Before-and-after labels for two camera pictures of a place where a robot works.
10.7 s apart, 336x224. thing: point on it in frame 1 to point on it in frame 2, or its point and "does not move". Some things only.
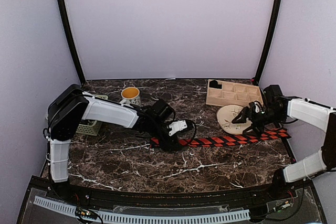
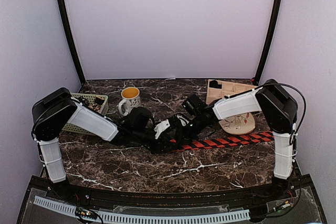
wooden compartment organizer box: [232, 94] does not move
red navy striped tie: [272, 134] does not move
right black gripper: [258, 130] to [181, 135]
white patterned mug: [130, 95] does not move
